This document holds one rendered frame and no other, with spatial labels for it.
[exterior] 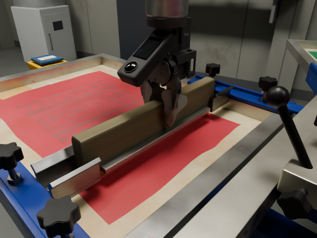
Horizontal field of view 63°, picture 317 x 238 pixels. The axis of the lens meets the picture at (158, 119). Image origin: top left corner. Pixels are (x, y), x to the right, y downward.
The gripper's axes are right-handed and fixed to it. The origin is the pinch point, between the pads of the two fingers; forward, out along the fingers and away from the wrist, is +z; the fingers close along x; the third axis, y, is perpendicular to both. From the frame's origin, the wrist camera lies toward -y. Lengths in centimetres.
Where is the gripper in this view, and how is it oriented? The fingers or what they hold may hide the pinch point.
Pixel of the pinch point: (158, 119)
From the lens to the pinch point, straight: 54.7
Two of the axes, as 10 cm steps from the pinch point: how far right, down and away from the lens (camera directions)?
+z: 0.0, 8.7, 4.9
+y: 6.9, -3.6, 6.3
